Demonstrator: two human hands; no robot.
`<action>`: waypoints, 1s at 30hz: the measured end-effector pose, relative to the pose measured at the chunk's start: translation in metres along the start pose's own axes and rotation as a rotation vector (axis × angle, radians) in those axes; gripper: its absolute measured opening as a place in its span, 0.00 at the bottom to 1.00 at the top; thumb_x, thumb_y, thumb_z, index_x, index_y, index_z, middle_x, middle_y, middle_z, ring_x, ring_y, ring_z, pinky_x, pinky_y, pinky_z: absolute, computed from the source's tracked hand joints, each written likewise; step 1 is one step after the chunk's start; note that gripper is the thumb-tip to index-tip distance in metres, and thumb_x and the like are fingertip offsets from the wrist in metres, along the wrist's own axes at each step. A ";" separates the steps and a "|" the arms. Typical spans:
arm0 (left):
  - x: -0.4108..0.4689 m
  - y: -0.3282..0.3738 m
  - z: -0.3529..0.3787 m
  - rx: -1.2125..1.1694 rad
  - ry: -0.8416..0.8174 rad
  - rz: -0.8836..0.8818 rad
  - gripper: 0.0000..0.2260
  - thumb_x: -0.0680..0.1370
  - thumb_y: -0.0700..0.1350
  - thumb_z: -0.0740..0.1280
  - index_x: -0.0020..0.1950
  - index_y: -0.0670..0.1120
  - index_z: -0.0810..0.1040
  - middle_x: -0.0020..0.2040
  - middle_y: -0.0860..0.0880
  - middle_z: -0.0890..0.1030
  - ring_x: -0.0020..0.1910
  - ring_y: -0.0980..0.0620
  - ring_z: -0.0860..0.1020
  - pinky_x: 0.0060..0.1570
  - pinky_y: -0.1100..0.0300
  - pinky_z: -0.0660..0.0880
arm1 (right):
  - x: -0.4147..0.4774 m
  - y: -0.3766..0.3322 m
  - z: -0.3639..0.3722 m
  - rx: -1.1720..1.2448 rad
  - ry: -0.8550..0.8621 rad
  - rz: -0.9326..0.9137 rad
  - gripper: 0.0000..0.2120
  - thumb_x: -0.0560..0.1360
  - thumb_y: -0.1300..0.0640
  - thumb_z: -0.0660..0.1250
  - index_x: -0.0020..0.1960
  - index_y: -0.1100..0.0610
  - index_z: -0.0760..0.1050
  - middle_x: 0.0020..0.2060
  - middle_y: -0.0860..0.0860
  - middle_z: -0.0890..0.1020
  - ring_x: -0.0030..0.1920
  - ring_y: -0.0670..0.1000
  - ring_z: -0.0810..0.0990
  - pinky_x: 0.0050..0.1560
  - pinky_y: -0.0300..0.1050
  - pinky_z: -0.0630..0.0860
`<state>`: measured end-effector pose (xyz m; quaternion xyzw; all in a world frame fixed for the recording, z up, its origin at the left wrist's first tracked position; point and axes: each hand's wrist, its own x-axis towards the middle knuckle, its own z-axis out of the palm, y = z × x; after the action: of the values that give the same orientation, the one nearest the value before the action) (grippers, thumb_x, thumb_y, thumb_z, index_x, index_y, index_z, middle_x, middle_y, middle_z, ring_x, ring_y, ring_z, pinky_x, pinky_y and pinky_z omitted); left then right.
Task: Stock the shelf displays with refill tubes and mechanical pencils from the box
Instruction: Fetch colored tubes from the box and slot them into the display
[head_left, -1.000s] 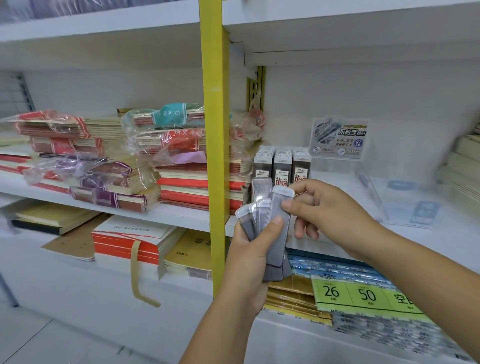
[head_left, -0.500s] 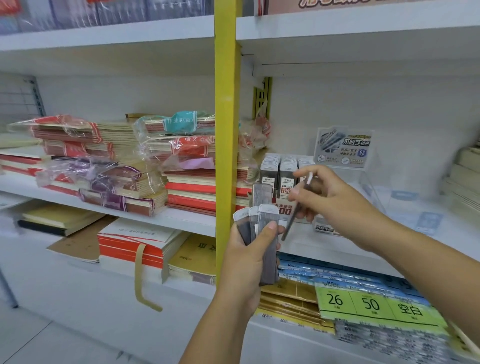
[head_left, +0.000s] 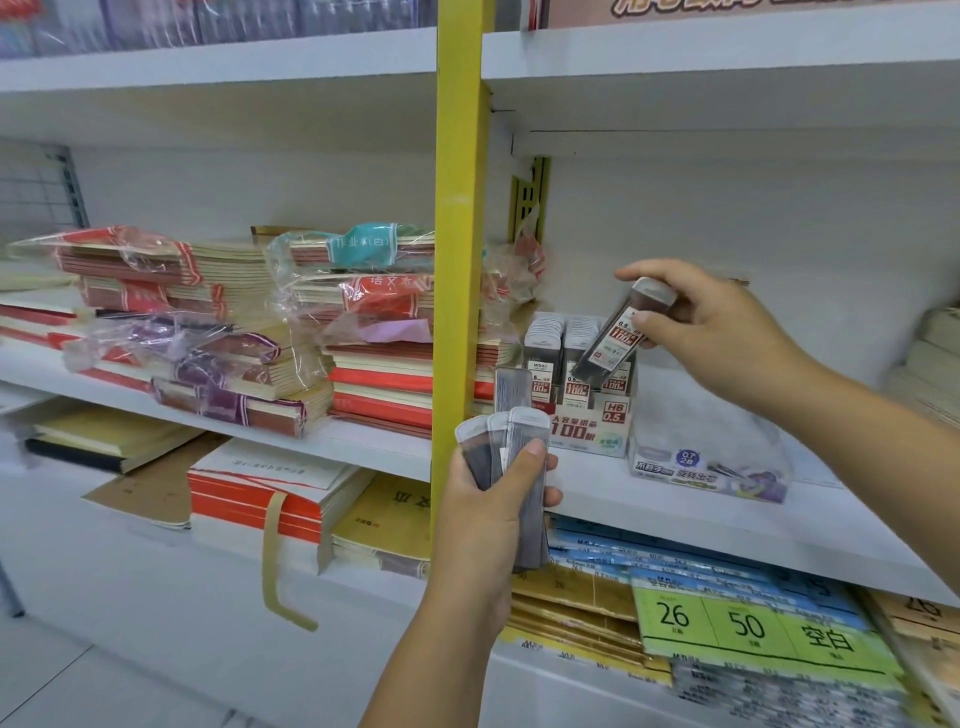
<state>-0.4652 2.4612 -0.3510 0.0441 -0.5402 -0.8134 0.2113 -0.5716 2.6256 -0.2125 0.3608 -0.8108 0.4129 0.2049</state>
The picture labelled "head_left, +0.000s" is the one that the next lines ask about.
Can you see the person's right hand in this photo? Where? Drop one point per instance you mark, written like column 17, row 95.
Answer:
column 727, row 337

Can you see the person's left hand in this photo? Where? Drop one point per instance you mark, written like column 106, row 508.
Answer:
column 472, row 547

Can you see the rows of lead cases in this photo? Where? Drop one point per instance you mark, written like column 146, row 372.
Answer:
column 544, row 352

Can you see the person's right forearm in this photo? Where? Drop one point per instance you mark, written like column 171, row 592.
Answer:
column 885, row 472

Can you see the clear display of green purple tubes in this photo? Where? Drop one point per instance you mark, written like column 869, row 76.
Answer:
column 705, row 469

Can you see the yellow notebook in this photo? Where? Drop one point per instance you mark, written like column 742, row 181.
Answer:
column 382, row 525

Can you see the stack of gold paper packs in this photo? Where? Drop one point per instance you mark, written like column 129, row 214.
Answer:
column 577, row 592

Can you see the stack of blue paper packs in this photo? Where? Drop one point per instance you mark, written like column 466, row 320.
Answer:
column 637, row 547

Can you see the red-spine notebook stack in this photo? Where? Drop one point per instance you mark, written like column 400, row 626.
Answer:
column 375, row 382

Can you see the beige notebook stack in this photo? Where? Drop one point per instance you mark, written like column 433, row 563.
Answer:
column 922, row 645
column 930, row 367

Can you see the crumpled plastic-wrapped notebook pack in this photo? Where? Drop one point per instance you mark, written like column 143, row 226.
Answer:
column 517, row 270

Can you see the pink paper sheet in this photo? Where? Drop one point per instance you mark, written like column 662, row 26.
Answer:
column 397, row 330

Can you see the wrapped purple-band notebook stack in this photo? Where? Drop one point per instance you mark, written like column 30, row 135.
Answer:
column 277, row 416

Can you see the red white receipt book bundle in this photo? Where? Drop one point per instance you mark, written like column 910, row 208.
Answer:
column 240, row 510

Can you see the wrapped red-band notebook pack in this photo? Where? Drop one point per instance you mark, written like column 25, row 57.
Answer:
column 382, row 296

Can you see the wrapped teal-band notebook pack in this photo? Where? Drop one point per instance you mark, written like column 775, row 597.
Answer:
column 367, row 244

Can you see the brown kraft folder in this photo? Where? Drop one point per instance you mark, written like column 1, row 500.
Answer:
column 142, row 487

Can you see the orange pink sign board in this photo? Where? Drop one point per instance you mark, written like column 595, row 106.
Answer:
column 585, row 11

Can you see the wrapped red-band notebook stack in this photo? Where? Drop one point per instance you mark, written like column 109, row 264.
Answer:
column 225, row 274

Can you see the red white striped pack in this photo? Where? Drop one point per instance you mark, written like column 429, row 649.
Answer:
column 536, row 13

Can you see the tan notebooks with black spine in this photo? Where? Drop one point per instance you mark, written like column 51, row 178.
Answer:
column 97, row 435

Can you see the grey metal rack leg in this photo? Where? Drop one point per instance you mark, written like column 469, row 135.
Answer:
column 11, row 592

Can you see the flat red white book stack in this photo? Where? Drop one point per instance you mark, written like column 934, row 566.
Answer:
column 37, row 315

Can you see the clear pen packs red label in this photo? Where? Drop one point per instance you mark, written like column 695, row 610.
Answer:
column 187, row 22

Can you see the yellow slotted bracket rail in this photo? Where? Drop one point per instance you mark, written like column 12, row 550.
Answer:
column 529, row 195

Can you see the yellow shelf post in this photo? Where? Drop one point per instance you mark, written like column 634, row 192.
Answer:
column 461, row 225

